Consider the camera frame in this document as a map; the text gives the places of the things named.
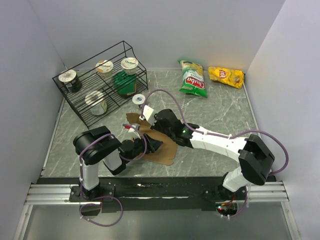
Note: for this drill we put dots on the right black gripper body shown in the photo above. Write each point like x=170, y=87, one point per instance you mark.
x=157, y=127

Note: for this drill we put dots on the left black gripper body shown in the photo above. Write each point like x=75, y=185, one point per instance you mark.
x=139, y=148

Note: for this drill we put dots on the brown cardboard box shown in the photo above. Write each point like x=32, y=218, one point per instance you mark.
x=166, y=153

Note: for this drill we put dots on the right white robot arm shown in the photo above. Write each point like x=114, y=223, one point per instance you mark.
x=254, y=157

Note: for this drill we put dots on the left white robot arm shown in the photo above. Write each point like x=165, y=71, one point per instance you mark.
x=100, y=145

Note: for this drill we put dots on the small white yogurt cup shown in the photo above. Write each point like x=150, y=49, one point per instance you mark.
x=138, y=100

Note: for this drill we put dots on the green Chuba chips bag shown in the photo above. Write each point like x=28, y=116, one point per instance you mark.
x=193, y=79

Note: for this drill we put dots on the green snack bag in rack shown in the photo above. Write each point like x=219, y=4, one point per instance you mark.
x=125, y=84

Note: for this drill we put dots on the white cup lower rack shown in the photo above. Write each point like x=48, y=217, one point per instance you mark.
x=96, y=102

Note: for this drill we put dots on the Chobani yogurt cup on rack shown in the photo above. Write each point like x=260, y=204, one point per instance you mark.
x=130, y=65

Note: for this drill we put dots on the yellow Lays chips bag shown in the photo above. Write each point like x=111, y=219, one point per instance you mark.
x=230, y=77

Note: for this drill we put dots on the orange yogurt cup on rack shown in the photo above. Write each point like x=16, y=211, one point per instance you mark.
x=104, y=68

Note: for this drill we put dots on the dark yogurt cup on rack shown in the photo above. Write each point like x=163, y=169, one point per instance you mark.
x=71, y=80

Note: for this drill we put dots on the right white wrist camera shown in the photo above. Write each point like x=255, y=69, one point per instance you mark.
x=148, y=115

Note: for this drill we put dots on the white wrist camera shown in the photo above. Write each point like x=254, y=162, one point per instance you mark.
x=133, y=130
x=148, y=115

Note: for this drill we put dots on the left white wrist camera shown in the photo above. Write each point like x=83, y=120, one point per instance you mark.
x=133, y=130

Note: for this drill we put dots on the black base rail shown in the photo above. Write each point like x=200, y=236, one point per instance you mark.
x=157, y=193

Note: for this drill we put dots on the black wire rack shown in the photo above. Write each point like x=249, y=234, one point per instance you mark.
x=92, y=81

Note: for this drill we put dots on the aluminium extrusion rail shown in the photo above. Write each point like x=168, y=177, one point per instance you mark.
x=48, y=194

